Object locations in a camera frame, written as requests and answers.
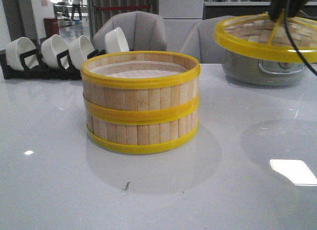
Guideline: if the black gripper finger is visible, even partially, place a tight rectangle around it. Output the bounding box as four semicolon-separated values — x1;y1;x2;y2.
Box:
268;0;309;19

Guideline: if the yellow bamboo steamer lid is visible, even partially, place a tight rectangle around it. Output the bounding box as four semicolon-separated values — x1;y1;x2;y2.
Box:
214;13;317;63

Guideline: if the bamboo steamer basket yellow rim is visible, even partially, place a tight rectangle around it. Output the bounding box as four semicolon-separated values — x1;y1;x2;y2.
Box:
86;110;199;154

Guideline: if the dark cabinet counter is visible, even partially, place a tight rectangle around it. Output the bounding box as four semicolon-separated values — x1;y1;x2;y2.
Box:
203;1;317;20

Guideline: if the grey electric cooking pot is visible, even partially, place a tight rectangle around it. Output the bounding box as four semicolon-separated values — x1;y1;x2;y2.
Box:
222;50;308;86

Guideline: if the grey chair right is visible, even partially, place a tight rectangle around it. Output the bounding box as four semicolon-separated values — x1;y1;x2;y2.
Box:
179;15;232;64

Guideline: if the grey chair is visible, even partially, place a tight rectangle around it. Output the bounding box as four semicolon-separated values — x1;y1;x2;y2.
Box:
92;11;167;51
179;15;232;64

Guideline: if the white cabinet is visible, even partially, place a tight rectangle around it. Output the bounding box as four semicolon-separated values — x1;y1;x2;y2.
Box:
158;0;204;52

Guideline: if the grey chair left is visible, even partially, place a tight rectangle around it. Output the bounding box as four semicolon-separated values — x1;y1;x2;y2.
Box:
92;11;167;51

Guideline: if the white bowl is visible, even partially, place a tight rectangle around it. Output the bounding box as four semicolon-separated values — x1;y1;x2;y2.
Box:
105;27;129;53
41;34;68;69
69;35;95;70
5;37;36;71

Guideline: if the person in background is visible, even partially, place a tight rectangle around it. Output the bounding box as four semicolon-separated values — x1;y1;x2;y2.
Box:
70;0;83;20

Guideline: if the red box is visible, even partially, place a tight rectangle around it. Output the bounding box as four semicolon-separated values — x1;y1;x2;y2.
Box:
43;17;59;39

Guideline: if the black bowl rack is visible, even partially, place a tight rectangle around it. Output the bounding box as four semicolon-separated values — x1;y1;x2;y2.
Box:
0;44;105;80

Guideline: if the black cable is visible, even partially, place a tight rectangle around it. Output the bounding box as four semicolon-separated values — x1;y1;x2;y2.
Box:
282;7;317;76

